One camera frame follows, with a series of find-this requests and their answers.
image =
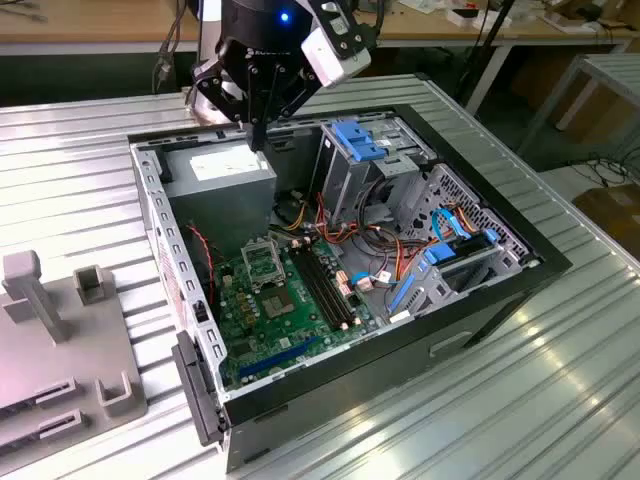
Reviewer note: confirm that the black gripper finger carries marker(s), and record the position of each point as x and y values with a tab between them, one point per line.
225	85
290	92

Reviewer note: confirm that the CPU socket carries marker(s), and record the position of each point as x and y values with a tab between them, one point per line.
276	303

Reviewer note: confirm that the blue drive bay latch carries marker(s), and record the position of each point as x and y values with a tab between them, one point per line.
352	135

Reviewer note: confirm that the grey power supply unit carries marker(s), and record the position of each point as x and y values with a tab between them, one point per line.
220	200

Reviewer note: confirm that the long wooden desk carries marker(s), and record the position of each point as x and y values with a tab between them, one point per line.
100	20

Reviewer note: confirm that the white four-pin power connector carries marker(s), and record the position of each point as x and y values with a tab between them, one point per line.
228	279

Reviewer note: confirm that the black case fan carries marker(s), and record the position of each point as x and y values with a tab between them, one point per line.
197	280

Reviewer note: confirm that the black RAM slot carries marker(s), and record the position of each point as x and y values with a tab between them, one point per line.
334	288
327	288
320	288
313	288

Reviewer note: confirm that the white box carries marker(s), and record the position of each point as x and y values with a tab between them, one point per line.
475	19

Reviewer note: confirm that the black tripod pole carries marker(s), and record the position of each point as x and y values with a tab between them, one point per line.
492	37

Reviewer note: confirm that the blue disk carrier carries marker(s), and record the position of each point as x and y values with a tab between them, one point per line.
440	254

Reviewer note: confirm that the blue disk bay lever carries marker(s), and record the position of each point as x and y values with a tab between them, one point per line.
402	292

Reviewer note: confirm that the black disk drive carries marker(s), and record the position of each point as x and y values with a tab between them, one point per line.
470	245

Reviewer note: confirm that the green motherboard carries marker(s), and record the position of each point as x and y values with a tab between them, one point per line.
260	340

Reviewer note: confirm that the grey disk bay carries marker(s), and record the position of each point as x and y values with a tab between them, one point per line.
440	295

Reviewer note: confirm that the long blue expansion slot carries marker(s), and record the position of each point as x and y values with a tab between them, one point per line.
280	357

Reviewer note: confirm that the black open PC case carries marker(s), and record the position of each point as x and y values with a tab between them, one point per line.
350	380

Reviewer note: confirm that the grey parts rack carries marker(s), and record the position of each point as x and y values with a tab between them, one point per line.
75	340

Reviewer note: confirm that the brown cardboard box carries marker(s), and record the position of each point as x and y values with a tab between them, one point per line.
615	210

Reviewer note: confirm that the wrist camera with black bracket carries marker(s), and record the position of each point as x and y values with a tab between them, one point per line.
335	57

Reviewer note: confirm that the grey metal frame table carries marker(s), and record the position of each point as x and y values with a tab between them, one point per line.
585	62

